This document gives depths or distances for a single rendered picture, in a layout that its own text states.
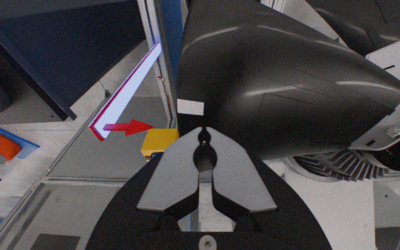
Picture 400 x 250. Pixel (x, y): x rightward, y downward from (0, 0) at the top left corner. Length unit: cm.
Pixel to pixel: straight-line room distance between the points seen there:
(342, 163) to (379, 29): 22
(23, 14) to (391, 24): 71
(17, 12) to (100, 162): 86
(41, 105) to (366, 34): 69
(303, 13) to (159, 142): 141
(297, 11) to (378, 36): 118
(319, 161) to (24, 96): 71
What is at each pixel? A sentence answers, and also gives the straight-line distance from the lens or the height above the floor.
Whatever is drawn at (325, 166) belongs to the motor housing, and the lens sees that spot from 38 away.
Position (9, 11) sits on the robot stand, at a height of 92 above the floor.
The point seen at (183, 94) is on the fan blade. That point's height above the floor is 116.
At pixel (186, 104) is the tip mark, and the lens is 16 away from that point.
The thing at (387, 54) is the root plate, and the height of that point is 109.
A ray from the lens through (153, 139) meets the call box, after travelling 44.
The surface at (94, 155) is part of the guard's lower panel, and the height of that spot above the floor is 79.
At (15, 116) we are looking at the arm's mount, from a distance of 65.
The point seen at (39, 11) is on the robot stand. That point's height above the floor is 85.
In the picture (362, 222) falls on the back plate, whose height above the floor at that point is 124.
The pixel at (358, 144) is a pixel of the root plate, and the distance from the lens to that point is 28.
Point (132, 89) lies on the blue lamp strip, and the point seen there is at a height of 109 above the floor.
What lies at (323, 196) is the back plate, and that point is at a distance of 53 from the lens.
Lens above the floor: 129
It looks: 44 degrees down
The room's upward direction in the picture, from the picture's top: 180 degrees counter-clockwise
